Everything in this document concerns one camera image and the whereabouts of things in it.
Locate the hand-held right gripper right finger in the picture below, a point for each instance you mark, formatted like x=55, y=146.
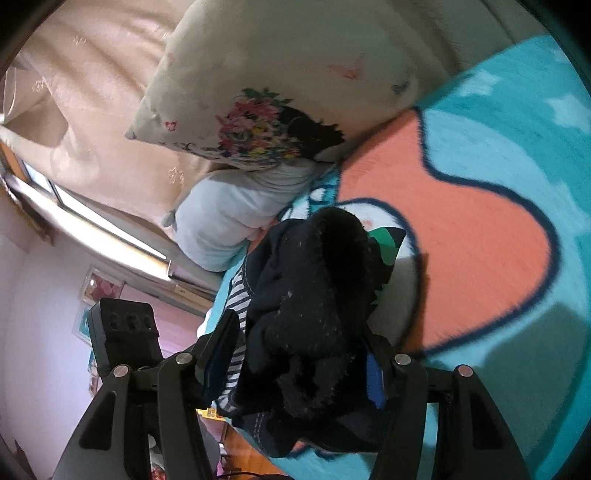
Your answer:
x=376, y=378

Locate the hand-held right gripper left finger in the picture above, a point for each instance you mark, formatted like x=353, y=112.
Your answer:
x=217, y=364

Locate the wooden furniture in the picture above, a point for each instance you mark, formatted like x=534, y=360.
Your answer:
x=249, y=454

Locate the light grey pillow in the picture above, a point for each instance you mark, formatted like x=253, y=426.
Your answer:
x=221, y=217

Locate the teal cartoon printed blanket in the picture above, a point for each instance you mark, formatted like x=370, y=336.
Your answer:
x=461, y=207

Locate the beige embroidered curtain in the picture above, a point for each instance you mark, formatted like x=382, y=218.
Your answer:
x=106, y=92

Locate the cream floral print pillow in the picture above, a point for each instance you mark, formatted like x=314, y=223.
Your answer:
x=277, y=60

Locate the teal wall poster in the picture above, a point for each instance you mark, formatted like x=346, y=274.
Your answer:
x=83, y=325

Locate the framed wall picture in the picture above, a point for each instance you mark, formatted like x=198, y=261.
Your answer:
x=99, y=287

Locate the window frame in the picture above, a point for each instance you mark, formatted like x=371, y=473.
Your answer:
x=92, y=217

